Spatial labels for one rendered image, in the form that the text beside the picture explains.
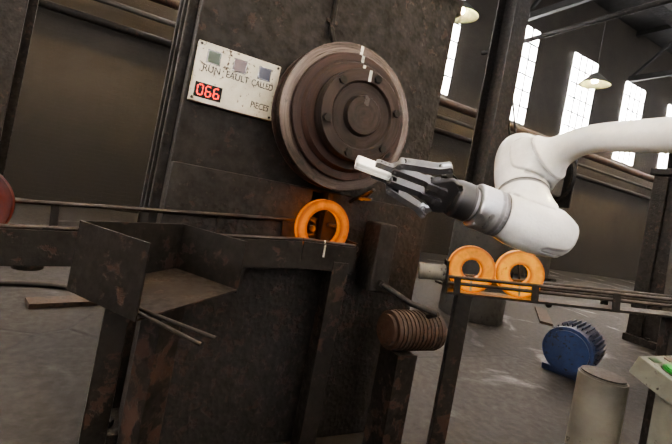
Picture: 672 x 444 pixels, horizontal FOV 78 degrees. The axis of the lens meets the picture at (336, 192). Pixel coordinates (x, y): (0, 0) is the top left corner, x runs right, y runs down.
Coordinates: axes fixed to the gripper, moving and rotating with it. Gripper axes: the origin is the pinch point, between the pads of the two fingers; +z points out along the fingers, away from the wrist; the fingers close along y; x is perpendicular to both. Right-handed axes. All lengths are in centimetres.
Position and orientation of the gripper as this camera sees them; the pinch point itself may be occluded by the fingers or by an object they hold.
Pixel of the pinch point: (373, 167)
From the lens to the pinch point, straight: 78.8
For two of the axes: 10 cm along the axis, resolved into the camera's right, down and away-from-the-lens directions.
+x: 1.4, -5.6, 8.2
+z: -9.4, -3.4, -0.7
